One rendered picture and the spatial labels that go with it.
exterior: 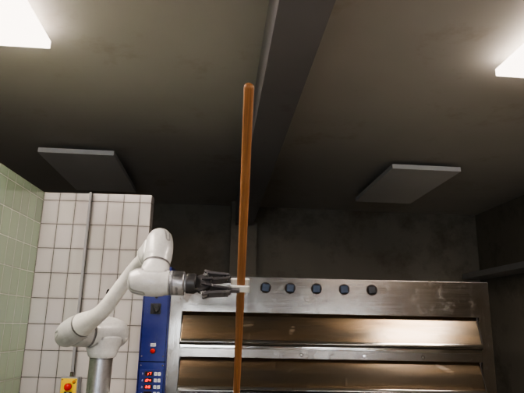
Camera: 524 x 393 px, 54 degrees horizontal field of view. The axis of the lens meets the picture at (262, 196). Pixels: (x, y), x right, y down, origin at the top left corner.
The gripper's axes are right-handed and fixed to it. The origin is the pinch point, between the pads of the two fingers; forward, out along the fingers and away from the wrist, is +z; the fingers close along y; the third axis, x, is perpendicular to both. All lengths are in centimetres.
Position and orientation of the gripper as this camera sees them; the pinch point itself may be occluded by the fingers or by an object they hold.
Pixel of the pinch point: (240, 285)
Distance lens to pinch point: 196.3
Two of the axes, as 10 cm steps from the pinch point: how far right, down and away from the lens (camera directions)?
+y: 0.1, 5.7, -8.2
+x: 0.6, -8.2, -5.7
